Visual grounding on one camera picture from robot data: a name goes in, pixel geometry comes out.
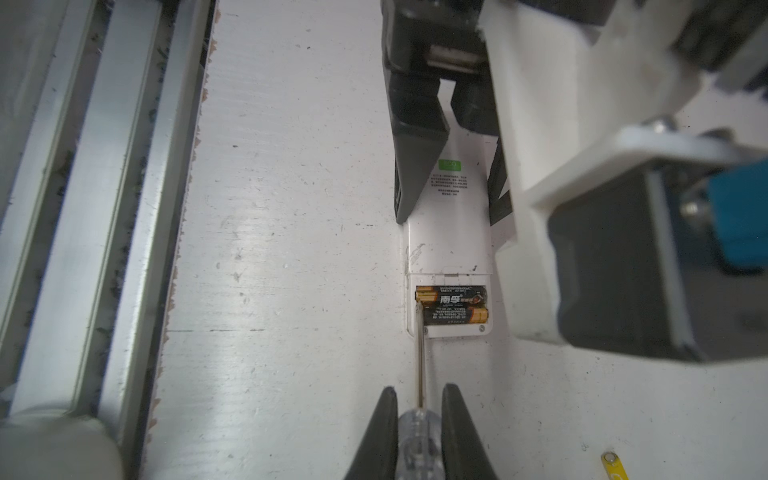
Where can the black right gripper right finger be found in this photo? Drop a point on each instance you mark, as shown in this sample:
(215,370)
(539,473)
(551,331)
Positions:
(464,455)

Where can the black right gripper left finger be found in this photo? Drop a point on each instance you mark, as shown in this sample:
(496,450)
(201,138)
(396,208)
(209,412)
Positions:
(377,453)

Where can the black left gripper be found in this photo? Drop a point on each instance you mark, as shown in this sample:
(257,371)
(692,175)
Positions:
(437,38)

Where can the clear handle screwdriver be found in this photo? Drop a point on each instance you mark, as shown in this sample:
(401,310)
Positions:
(420,454)

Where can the white TCL remote control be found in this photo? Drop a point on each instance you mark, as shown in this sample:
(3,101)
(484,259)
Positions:
(448,234)

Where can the black gold battery lower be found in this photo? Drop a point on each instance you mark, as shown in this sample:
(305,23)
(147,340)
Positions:
(454,315)

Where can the black gold battery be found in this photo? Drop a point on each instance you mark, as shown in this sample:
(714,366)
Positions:
(454,315)
(451,296)

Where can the black gold battery upper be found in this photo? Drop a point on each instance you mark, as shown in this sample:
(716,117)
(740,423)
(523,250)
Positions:
(451,296)

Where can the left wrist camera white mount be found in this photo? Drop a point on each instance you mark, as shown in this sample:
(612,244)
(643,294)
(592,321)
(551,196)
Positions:
(635,140)

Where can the aluminium front rail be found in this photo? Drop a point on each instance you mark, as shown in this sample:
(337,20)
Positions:
(99,103)

